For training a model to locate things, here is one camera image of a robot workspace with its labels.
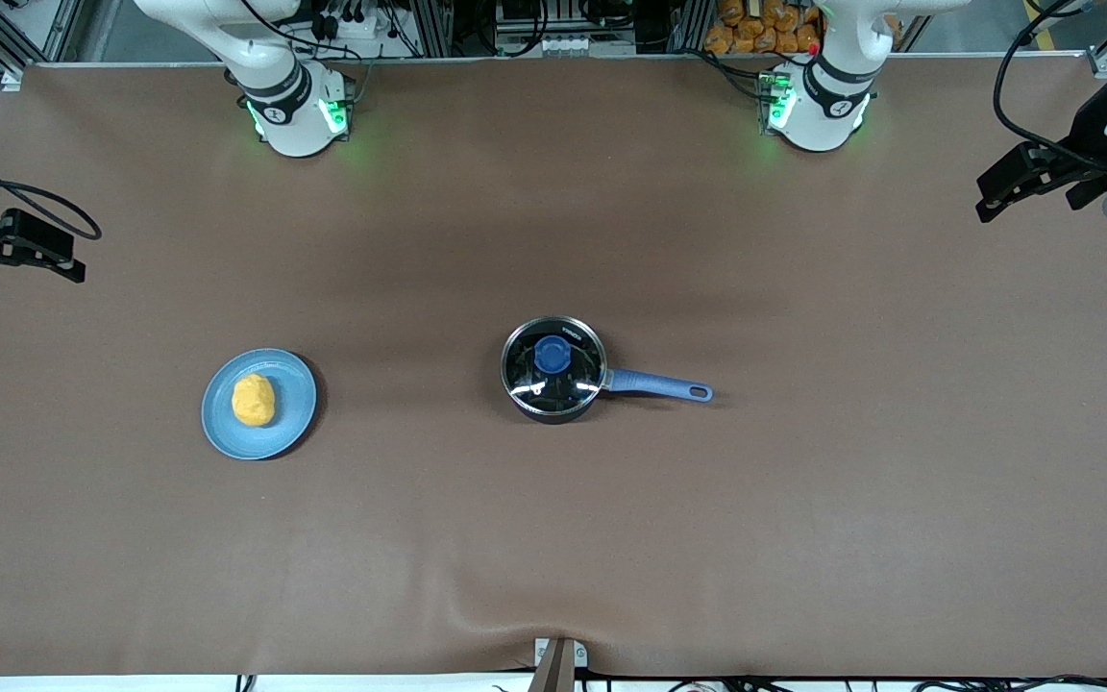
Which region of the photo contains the bag of orange items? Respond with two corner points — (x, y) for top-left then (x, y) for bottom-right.
(704, 0), (824, 56)

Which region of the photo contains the metal clamp bracket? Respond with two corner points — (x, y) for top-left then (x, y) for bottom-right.
(533, 637), (589, 692)

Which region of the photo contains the yellow potato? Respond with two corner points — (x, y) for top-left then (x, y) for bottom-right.
(232, 374), (278, 428)

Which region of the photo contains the brown table mat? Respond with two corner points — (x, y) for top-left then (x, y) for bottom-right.
(0, 53), (1107, 680)

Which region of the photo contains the black pot blue handle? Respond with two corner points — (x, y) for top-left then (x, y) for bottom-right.
(501, 316), (714, 425)

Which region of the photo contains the white power strip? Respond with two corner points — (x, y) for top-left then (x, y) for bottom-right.
(496, 34), (603, 57)

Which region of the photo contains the glass lid blue knob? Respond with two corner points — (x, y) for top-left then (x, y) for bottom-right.
(502, 317), (606, 416)

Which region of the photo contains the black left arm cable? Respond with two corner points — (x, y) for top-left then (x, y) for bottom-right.
(994, 0), (1107, 176)

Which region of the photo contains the blue plate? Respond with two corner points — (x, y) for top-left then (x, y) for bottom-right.
(201, 348), (319, 461)

